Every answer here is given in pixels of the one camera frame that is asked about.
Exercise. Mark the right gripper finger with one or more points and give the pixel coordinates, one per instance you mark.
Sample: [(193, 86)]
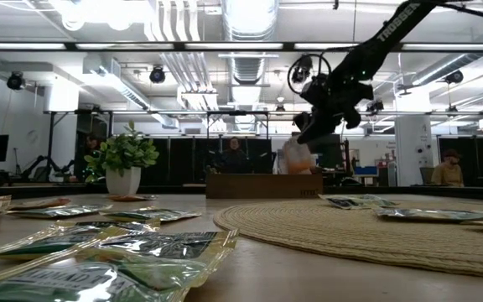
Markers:
[(321, 128)]

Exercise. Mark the white orange tea packet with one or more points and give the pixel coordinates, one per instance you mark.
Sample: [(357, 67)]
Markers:
[(298, 159)]

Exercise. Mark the brown wooden tea box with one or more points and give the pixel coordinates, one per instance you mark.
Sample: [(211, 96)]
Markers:
[(262, 186)]

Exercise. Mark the round woven straw placemat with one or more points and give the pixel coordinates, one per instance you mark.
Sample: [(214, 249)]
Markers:
[(329, 235)]

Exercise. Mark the packets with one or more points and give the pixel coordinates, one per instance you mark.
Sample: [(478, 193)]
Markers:
[(430, 214)]

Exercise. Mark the background black robot arm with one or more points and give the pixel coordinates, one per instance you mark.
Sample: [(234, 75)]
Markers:
[(69, 165), (40, 165)]

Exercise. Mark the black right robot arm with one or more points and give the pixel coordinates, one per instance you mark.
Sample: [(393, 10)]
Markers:
[(392, 25)]

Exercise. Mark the black ceiling spotlight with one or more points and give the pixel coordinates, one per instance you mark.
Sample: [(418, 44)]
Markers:
[(454, 77), (157, 75), (15, 80), (375, 106)]

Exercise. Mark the blue storage bin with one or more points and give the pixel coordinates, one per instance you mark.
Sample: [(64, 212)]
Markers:
[(366, 170)]

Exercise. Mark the person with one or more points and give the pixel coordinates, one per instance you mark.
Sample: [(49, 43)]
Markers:
[(234, 159), (90, 144), (449, 174)]

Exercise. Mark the white square pillar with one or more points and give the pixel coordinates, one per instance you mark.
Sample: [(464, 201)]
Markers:
[(413, 147)]

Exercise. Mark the black partition panels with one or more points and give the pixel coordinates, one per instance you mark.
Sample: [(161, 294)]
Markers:
[(476, 159), (174, 161)]

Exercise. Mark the green plant white pot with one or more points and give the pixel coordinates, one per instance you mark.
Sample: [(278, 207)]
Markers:
[(123, 182)]

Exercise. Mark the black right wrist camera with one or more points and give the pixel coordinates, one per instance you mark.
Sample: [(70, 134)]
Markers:
[(301, 121)]

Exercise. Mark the background black rig frame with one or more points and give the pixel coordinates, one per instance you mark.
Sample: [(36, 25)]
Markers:
[(237, 112)]

